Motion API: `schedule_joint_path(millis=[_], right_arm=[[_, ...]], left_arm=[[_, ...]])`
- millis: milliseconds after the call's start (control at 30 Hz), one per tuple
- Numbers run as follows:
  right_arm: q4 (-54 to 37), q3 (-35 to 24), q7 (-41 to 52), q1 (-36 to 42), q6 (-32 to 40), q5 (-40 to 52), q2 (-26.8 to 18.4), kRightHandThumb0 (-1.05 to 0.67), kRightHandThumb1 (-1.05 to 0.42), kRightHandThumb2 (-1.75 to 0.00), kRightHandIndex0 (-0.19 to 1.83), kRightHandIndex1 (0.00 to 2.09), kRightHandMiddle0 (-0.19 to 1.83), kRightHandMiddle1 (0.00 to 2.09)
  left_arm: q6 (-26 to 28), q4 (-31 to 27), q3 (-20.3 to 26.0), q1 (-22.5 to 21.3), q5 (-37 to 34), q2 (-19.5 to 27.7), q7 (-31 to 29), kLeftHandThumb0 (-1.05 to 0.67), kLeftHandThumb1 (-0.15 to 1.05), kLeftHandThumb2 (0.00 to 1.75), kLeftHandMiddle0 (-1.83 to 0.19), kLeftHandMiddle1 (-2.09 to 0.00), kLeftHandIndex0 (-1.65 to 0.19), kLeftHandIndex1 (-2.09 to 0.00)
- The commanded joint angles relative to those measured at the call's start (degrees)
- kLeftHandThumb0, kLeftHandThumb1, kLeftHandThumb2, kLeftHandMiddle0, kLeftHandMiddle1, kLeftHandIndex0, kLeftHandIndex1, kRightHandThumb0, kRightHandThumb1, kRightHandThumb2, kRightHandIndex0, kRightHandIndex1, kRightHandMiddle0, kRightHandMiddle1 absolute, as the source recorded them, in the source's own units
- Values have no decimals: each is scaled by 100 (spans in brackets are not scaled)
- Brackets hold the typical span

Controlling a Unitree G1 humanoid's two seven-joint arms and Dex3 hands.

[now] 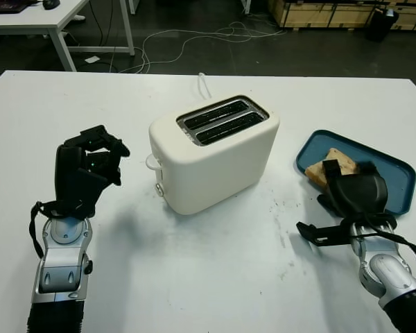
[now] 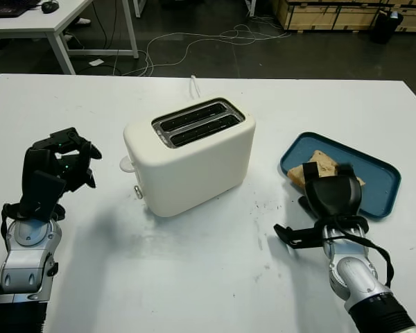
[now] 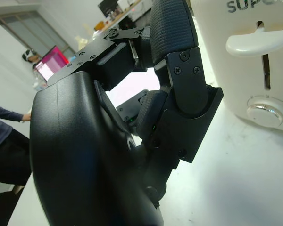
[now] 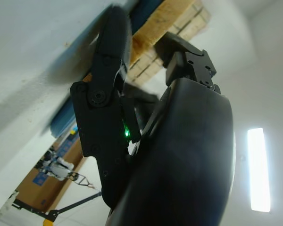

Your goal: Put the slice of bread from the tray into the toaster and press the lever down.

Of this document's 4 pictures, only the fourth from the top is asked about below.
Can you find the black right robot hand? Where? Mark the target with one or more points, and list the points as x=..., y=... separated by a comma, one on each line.
x=191, y=153

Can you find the ceiling light panel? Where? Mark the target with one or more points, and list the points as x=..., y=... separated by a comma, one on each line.
x=259, y=169

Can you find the wooden crate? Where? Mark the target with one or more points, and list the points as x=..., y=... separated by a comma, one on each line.
x=191, y=26

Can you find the white humanoid robot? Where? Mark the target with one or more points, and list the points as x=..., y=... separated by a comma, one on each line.
x=59, y=164

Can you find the brown cardboard box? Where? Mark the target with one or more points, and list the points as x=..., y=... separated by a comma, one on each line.
x=37, y=183

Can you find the black metal frame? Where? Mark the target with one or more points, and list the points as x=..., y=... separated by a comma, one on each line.
x=68, y=207

